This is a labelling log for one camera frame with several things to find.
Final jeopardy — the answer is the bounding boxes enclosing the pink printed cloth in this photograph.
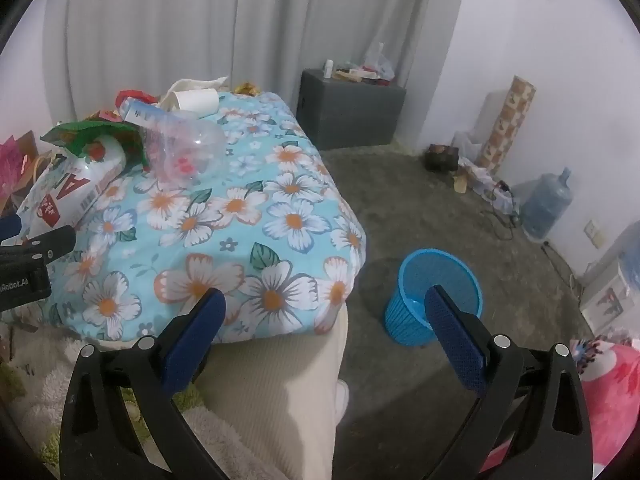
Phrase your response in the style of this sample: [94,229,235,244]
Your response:
[570,337,640,476]

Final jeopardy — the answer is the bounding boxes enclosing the person's white shoe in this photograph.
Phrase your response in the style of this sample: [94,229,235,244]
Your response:
[334,379,351,423]

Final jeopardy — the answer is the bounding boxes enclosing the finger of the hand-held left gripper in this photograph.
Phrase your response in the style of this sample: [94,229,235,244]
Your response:
[0,214,77,263]

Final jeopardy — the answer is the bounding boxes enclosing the black power cable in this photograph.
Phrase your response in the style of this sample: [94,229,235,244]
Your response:
[542,240,583,291]

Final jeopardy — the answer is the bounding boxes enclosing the white green fluffy rug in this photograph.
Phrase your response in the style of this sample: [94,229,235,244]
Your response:
[0,330,261,480]

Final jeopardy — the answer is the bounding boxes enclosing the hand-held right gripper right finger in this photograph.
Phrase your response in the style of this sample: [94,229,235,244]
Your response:
[424,285,596,480]

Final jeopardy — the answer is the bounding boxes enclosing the white plastic bag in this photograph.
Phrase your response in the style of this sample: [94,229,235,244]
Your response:
[452,130,483,161]

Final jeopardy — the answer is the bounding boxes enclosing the grey curtain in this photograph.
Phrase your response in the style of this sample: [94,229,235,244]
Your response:
[42,0,471,146]

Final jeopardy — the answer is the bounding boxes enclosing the white red printed packet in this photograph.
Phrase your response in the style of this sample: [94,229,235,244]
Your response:
[20,137,128,241]

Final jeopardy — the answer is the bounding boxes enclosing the green snack packet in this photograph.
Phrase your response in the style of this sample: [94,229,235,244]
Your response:
[40,120,146,158]

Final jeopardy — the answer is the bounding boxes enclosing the black charger cable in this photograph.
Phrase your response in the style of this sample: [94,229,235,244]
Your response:
[482,182,516,241]

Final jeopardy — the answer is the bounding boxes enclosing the cardboard box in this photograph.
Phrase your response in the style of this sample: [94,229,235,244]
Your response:
[10,130,53,196]

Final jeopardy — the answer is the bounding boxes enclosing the blue water jug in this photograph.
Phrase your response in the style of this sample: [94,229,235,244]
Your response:
[520,167,572,240]

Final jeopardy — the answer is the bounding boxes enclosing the blue mesh waste basket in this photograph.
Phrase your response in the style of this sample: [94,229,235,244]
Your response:
[384,248,484,347]

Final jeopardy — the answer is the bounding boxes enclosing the blue floral blanket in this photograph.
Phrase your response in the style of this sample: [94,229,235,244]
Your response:
[30,91,368,343]

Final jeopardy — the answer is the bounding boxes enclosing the white water dispenser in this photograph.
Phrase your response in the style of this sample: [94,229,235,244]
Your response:
[580,220,640,336]

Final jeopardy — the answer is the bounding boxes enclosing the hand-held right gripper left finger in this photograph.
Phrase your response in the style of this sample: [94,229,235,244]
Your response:
[59,287,228,480]

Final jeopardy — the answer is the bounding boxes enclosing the cream paper bag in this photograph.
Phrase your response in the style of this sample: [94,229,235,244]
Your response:
[162,76,228,108]

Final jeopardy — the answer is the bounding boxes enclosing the clear plastic bottle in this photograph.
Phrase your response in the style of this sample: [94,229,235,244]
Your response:
[125,100,226,183]

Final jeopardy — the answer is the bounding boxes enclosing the person's beige trouser leg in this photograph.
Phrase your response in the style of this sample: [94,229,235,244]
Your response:
[197,305,348,480]

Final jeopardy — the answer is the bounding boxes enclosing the grey cabinet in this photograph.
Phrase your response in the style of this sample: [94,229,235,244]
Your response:
[296,69,407,151]

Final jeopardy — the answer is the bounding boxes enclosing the red snack packet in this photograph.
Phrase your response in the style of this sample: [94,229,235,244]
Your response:
[116,89,161,108]

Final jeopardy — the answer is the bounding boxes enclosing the dark brown box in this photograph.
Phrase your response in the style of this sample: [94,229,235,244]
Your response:
[426,144,460,172]

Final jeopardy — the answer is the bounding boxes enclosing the white paper cup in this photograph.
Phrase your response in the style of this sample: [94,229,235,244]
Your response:
[176,88,219,113]

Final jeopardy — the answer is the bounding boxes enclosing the checkered patterned roll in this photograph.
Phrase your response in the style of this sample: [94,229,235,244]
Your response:
[475,75,537,171]

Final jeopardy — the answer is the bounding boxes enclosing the white rolled sheet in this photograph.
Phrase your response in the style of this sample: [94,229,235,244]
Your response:
[477,91,508,131]

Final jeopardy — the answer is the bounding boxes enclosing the pink plastic bag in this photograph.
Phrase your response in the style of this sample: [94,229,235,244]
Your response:
[0,132,38,201]

